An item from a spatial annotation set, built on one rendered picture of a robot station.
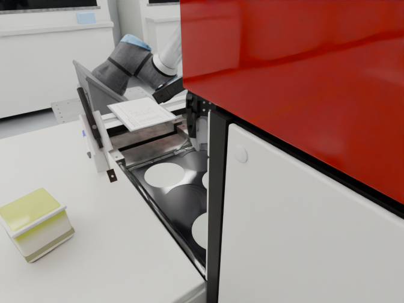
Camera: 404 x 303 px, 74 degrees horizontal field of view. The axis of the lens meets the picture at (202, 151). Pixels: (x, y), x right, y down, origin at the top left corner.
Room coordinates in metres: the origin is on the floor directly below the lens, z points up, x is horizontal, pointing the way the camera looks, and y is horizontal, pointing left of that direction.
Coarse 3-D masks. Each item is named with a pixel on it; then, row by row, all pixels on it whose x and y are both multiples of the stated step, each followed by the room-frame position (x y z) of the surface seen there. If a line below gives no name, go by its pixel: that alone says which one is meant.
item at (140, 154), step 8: (168, 136) 0.76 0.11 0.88; (176, 136) 0.76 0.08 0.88; (144, 144) 0.71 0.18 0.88; (152, 144) 0.71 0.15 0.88; (160, 144) 0.71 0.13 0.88; (168, 144) 0.71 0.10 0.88; (176, 144) 0.71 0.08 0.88; (184, 144) 0.71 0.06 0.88; (120, 152) 0.67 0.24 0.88; (128, 152) 0.67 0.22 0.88; (136, 152) 0.67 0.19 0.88; (144, 152) 0.67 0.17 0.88; (152, 152) 0.67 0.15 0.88; (160, 152) 0.67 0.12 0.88; (168, 152) 0.67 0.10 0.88; (128, 160) 0.63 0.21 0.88; (136, 160) 0.63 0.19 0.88; (144, 160) 0.63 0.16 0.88
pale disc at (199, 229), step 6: (204, 216) 0.39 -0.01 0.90; (198, 222) 0.38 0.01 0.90; (204, 222) 0.38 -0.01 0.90; (192, 228) 0.36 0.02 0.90; (198, 228) 0.36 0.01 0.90; (204, 228) 0.36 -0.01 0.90; (192, 234) 0.35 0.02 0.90; (198, 234) 0.35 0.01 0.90; (204, 234) 0.35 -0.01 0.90; (198, 240) 0.33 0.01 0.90; (204, 240) 0.33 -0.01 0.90; (204, 246) 0.32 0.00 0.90
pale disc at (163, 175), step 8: (152, 168) 0.56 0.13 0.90; (160, 168) 0.56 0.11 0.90; (168, 168) 0.56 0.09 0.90; (176, 168) 0.56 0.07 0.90; (144, 176) 0.53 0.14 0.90; (152, 176) 0.53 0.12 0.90; (160, 176) 0.53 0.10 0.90; (168, 176) 0.53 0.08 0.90; (176, 176) 0.53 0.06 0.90; (184, 176) 0.53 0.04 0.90; (152, 184) 0.50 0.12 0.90; (160, 184) 0.50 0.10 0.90; (168, 184) 0.50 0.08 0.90; (176, 184) 0.50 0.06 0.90
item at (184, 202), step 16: (160, 160) 0.60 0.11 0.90; (176, 160) 0.60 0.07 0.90; (192, 160) 0.60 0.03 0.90; (192, 176) 0.53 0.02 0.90; (160, 192) 0.47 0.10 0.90; (176, 192) 0.47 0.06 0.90; (192, 192) 0.47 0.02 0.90; (160, 208) 0.42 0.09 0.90; (176, 208) 0.42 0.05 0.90; (192, 208) 0.42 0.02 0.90; (176, 224) 0.37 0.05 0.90; (192, 224) 0.37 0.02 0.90; (192, 240) 0.33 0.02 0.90
